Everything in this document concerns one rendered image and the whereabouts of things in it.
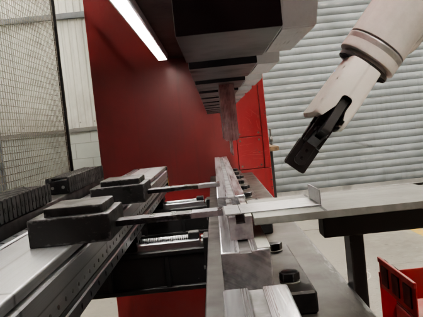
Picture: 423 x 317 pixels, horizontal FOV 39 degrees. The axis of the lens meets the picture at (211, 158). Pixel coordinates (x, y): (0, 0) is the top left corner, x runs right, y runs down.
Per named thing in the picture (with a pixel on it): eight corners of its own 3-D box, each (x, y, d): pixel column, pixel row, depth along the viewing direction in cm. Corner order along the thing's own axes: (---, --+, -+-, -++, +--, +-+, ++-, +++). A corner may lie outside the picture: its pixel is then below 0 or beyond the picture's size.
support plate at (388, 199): (461, 204, 76) (460, 197, 76) (255, 225, 76) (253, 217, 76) (413, 189, 94) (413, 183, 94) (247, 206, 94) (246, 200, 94)
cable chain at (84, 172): (70, 193, 141) (68, 177, 140) (46, 195, 141) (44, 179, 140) (104, 177, 184) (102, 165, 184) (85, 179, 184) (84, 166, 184)
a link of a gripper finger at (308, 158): (310, 122, 84) (284, 161, 84) (314, 122, 81) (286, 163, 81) (329, 134, 84) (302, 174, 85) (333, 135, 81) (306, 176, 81)
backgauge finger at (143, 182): (220, 194, 119) (218, 169, 119) (91, 207, 120) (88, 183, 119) (219, 188, 131) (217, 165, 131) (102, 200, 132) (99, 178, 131)
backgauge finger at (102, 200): (225, 229, 79) (221, 191, 79) (29, 249, 79) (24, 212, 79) (223, 216, 91) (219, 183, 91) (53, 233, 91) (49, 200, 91)
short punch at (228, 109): (240, 155, 80) (233, 83, 79) (226, 156, 80) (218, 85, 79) (237, 151, 90) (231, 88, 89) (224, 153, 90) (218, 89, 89)
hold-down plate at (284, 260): (319, 314, 75) (316, 290, 75) (276, 317, 75) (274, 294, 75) (289, 260, 105) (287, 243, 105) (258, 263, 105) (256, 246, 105)
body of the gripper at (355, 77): (337, 49, 89) (294, 112, 89) (354, 39, 79) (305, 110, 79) (379, 77, 89) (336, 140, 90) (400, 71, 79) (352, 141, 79)
